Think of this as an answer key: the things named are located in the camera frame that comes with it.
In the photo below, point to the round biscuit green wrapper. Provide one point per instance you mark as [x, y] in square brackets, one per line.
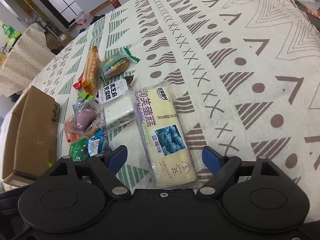
[116, 64]

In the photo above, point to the orange cracker stick package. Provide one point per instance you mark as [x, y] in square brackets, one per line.
[91, 72]

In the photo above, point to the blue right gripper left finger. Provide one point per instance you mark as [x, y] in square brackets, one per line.
[104, 168]

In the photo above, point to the blue snack packet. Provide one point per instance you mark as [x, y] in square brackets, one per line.
[98, 143]

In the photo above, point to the orange-red snack package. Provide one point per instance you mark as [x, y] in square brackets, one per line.
[71, 130]

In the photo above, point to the light green candy wrapper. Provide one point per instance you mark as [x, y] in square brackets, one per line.
[82, 96]

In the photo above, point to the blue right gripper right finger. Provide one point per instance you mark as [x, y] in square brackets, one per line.
[224, 172]

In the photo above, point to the red candy bar wrapper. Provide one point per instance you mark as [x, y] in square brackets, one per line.
[78, 85]

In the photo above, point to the red white plastic bag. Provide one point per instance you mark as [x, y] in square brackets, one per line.
[83, 18]

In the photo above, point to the dark green snack packet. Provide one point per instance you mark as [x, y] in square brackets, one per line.
[79, 150]

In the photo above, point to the red oil bottle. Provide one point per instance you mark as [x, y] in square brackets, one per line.
[115, 3]

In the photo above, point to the green soda bottle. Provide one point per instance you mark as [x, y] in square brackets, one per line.
[11, 35]

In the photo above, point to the yellow blueberry cake package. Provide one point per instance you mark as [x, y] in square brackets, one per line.
[162, 136]

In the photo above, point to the table with dotted cloth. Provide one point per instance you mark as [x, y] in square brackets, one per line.
[25, 61]

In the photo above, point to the white sesame cake package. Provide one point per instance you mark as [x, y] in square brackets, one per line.
[116, 108]

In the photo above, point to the patterned bed cover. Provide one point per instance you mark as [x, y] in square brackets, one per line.
[244, 76]

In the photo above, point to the brown cardboard box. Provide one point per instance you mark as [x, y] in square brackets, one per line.
[31, 142]

